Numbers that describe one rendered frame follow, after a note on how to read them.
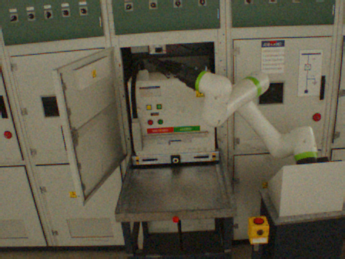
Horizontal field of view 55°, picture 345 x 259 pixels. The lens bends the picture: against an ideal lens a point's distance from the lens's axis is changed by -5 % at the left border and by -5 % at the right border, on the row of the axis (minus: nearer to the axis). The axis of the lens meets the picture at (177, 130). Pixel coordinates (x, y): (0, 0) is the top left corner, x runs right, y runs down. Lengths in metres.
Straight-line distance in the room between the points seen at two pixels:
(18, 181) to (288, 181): 1.88
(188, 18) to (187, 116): 0.57
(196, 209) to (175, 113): 0.60
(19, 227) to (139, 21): 1.85
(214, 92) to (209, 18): 0.81
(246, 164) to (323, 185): 0.72
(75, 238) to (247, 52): 1.89
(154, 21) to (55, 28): 0.60
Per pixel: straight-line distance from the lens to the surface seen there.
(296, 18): 2.21
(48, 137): 2.45
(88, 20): 2.16
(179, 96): 2.02
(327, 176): 1.86
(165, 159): 2.16
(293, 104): 2.32
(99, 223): 2.72
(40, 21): 2.24
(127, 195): 1.93
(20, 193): 2.77
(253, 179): 2.49
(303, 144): 1.90
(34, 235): 2.97
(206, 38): 2.14
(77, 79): 1.81
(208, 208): 1.77
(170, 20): 2.10
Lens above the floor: 1.88
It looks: 23 degrees down
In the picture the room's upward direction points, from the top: 4 degrees counter-clockwise
